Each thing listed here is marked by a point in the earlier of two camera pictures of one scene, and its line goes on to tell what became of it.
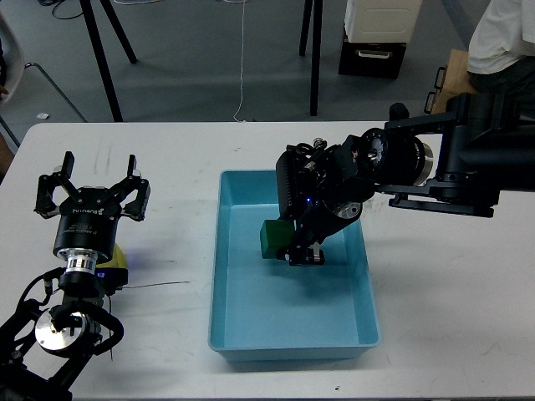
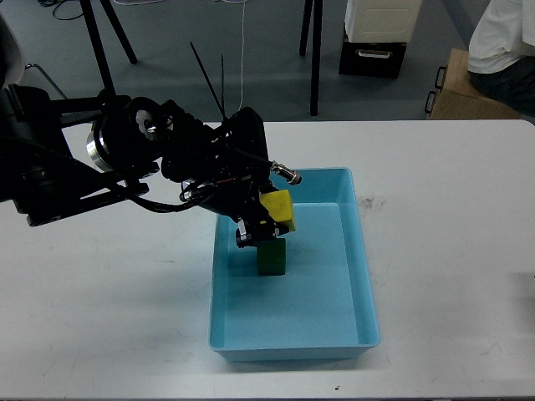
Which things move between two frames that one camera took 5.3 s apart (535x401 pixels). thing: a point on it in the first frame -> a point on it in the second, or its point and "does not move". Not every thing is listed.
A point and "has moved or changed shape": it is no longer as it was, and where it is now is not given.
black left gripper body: (88, 225) -> (223, 168)
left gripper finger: (45, 205) -> (248, 231)
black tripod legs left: (100, 52) does not move
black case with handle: (371, 59) does not move
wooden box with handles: (450, 81) does not move
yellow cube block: (119, 260) -> (279, 206)
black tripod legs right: (317, 37) does not move
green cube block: (276, 236) has moved or changed shape
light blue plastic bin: (264, 310) does not move
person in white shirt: (501, 53) does not move
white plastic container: (381, 21) does not move
